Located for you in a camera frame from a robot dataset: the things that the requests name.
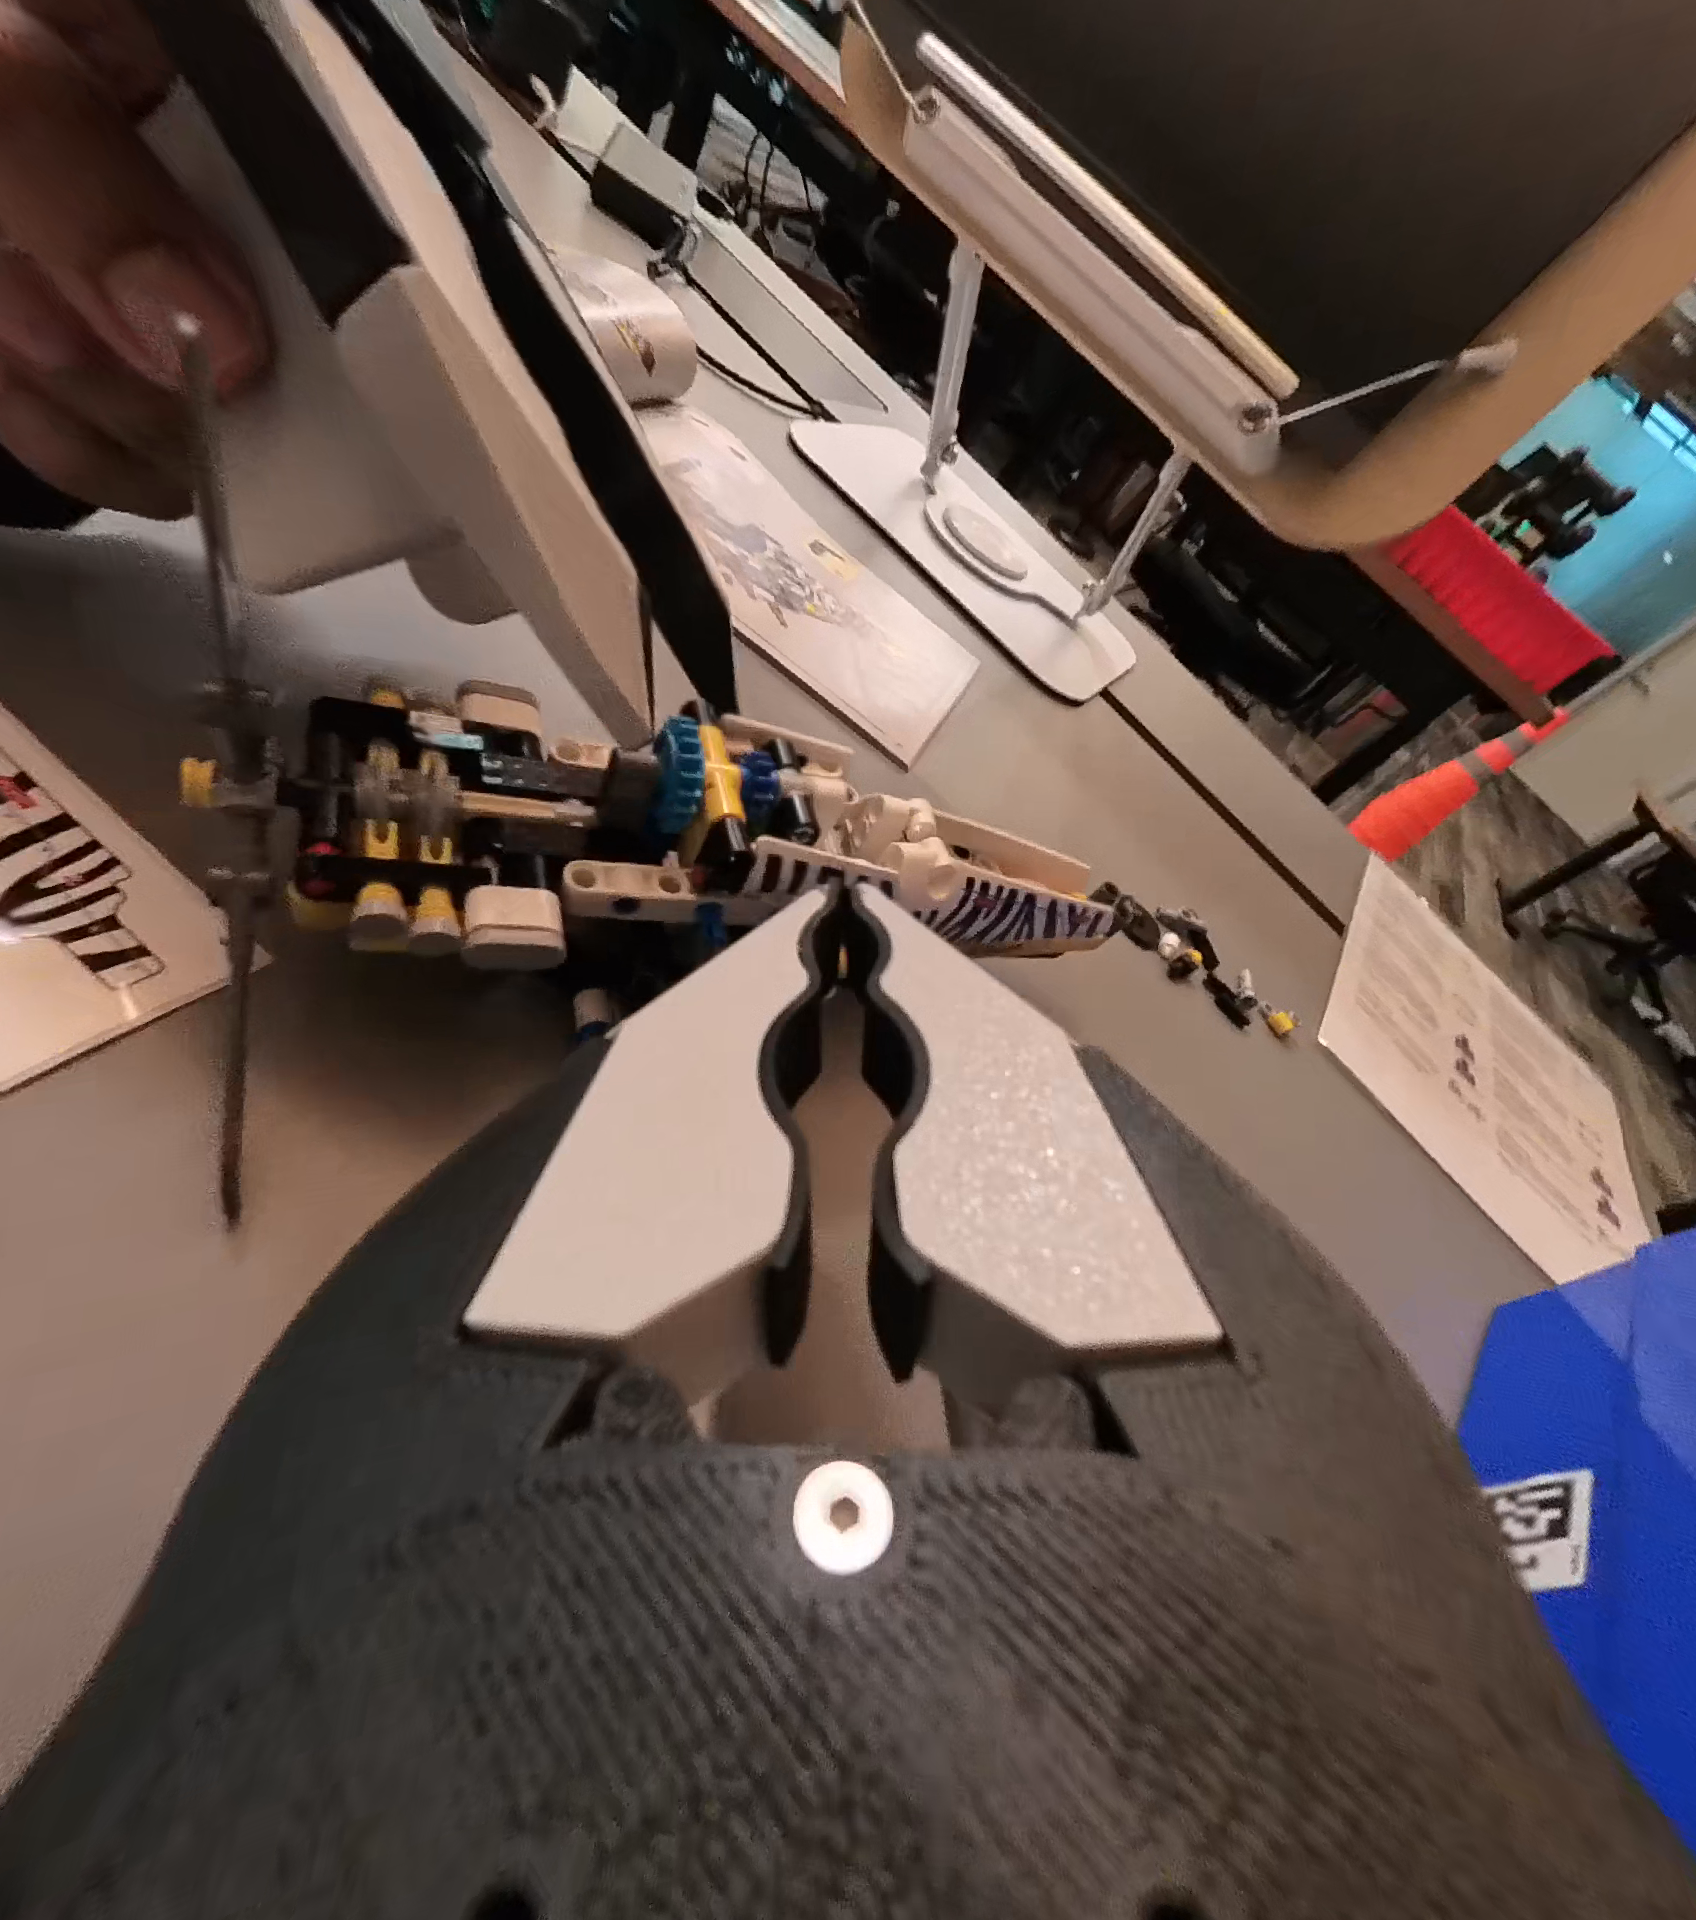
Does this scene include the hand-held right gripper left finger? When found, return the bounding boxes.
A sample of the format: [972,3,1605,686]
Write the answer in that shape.
[458,881,853,1416]

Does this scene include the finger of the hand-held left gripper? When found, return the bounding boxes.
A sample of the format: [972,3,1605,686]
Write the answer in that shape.
[462,145,742,713]
[403,156,658,739]

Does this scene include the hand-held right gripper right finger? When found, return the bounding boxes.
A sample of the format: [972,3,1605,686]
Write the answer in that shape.
[848,881,1227,1420]

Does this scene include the zebra striped lego plane model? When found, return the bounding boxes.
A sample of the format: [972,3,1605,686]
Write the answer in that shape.
[171,312,1137,1219]

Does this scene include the lego instruction booklet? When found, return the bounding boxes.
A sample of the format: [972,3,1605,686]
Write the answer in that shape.
[637,402,981,768]

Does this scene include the loose small lego pieces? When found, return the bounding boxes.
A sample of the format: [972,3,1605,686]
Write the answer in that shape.
[1110,884,1304,1039]

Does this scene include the person's left hand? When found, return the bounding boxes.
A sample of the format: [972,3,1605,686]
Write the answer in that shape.
[0,0,275,520]

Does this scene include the black power adapter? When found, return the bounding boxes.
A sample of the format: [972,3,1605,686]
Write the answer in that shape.
[589,115,699,246]

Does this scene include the silver desk stand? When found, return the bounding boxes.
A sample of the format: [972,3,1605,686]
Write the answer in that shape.
[787,240,1196,707]

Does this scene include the white printed paper sheet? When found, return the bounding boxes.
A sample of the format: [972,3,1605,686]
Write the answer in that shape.
[1315,854,1657,1284]

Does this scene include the orange traffic cone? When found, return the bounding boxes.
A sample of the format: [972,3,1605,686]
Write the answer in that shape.
[1346,707,1574,859]

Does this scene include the zebra striped sticker sheet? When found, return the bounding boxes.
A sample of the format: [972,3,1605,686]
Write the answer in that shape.
[0,591,267,1149]

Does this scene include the black office chair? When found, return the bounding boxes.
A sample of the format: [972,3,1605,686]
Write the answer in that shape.
[1500,832,1696,1068]

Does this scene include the red ribbed panel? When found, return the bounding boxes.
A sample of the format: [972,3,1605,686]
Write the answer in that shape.
[1384,506,1618,707]

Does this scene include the monitor with white stand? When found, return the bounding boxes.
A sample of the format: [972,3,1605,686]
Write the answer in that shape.
[703,0,1696,549]

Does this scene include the blue box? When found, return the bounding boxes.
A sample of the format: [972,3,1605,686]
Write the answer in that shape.
[1454,1169,1696,1920]

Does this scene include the black cable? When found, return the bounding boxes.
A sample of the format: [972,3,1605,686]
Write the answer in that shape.
[694,292,838,425]

